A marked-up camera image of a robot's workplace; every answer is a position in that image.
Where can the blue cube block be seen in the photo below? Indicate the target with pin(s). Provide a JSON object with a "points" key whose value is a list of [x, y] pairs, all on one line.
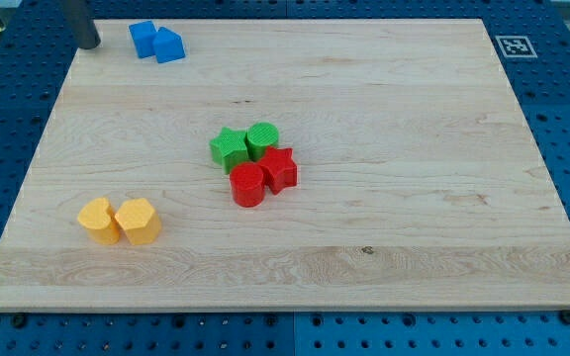
{"points": [[143, 34]]}

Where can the yellow heart block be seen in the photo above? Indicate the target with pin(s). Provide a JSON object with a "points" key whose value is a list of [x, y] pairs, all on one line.
{"points": [[97, 218]]}

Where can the red star block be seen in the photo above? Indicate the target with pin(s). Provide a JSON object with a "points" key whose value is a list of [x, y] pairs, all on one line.
{"points": [[280, 169]]}

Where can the wooden board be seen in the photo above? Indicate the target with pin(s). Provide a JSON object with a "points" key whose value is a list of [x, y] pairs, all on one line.
{"points": [[420, 185]]}

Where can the red cylinder block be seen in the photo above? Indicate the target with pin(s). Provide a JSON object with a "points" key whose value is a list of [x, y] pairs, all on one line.
{"points": [[247, 184]]}

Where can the green cylinder block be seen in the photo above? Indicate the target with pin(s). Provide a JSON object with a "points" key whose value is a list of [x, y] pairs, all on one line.
{"points": [[258, 137]]}

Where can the green star block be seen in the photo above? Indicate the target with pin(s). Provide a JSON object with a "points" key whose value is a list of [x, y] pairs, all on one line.
{"points": [[229, 149]]}

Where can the yellow hexagon block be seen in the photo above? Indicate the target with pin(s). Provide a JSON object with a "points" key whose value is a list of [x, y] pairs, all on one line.
{"points": [[139, 220]]}

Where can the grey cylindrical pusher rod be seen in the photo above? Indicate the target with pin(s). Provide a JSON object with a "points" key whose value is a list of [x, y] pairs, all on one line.
{"points": [[80, 21]]}

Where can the white fiducial marker tag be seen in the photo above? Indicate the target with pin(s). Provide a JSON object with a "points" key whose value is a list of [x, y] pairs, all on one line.
{"points": [[514, 46]]}

